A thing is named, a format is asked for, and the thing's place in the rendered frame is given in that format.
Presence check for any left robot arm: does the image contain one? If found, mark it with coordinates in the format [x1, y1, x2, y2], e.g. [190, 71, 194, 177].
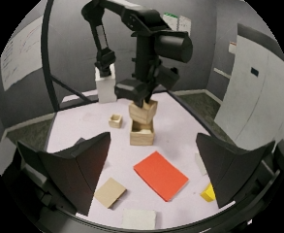
[81, 0, 193, 90]

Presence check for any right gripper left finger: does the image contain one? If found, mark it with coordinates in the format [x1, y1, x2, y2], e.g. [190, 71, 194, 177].
[17, 131, 111, 216]

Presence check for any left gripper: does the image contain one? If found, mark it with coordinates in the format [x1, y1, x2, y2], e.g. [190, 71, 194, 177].
[114, 54, 162, 108]

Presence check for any red flat rectangular slab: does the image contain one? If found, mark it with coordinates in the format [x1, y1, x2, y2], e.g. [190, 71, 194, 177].
[133, 150, 189, 202]

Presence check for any grey open bin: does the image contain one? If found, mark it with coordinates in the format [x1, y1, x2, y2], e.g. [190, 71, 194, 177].
[195, 151, 207, 175]

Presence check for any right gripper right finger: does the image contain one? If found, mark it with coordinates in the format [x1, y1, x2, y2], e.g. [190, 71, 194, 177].
[196, 132, 275, 209]

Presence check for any yellow block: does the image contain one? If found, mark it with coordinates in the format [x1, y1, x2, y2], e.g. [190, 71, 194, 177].
[201, 183, 215, 202]

